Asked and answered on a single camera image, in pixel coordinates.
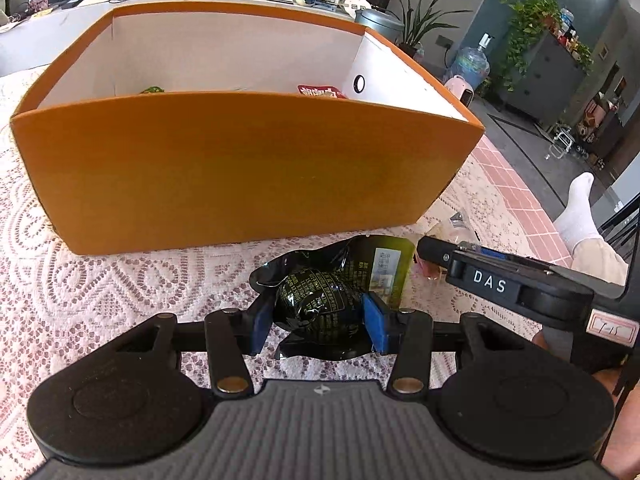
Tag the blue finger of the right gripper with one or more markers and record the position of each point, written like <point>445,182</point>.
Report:
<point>434,255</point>
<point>516,259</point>

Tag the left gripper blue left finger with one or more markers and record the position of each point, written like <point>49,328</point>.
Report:
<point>230,336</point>

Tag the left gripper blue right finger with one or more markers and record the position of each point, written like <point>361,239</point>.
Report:
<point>408,336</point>

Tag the clear pack white candies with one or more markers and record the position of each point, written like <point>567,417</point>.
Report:
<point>456,228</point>

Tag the dark green snack pack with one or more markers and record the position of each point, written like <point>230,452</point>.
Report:
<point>339,301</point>

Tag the red brown meat snack pack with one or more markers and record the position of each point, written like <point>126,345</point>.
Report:
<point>328,92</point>

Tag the green sausage snack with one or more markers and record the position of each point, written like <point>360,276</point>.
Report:
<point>152,89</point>

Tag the person right hand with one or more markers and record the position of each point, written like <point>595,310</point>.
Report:
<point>622,384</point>

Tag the person leg white sock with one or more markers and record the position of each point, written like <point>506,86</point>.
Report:
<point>591,254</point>

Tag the small white step stool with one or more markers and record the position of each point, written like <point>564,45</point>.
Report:
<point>561,143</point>

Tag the pink small heater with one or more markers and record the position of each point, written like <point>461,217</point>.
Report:
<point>461,89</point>

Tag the pink lace tablecloth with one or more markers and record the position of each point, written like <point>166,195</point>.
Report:
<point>57,306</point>

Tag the grey drawer cabinet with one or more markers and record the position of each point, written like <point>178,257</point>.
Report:
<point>551,78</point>

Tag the blue water jug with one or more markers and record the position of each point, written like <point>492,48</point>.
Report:
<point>471,63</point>

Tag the orange cardboard box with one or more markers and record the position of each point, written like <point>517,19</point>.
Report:
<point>231,151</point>

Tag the grey pedal trash bin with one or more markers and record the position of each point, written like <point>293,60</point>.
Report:
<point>384,24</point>

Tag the tall green potted plant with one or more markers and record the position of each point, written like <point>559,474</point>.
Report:
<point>417,20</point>

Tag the trailing green ivy plant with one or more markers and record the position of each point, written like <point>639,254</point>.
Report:
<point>530,20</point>

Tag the white long tv cabinet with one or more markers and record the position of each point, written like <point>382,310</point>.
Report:
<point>39,41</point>

